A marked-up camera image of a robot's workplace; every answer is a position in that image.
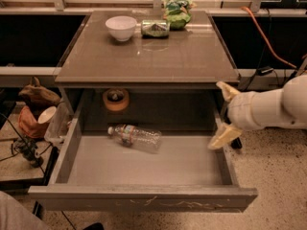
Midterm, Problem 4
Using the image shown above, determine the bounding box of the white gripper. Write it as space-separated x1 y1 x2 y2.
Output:
208 81 263 150

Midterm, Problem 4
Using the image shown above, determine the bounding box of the clear plastic water bottle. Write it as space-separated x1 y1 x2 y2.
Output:
107 124 162 153

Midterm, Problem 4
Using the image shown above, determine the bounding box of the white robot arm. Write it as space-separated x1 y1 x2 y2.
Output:
208 75 307 150

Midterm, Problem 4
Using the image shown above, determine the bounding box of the grey cabinet with glossy top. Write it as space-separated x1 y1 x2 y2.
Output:
56 11 239 132

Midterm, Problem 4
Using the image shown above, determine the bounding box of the open grey top drawer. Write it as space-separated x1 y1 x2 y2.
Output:
30 92 257 212

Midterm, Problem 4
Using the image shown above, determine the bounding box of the black power adapter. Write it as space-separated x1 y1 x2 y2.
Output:
256 66 273 76

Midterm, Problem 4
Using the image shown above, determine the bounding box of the green chip bag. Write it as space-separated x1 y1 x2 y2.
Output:
163 0 196 31

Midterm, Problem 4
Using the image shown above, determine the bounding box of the brown tape roll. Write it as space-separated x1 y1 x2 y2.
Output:
103 88 130 112

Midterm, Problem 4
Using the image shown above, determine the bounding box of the green soda can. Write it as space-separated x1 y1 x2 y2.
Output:
141 20 170 37

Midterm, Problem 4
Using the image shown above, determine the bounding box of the white ceramic bowl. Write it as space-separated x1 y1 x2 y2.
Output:
106 15 137 41

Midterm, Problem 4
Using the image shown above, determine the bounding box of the clear plastic container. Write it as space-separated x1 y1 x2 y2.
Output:
44 103 71 148

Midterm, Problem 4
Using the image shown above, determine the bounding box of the brown cloth bag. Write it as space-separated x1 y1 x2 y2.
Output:
18 77 60 108

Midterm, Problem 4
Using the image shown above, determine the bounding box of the black clamp tool on floor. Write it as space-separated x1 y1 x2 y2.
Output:
12 138 44 168

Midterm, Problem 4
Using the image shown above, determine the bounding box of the grey trouser leg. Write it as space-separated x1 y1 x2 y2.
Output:
0 192 51 230

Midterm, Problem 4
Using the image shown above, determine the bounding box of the orange cable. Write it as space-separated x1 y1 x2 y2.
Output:
240 6 298 70

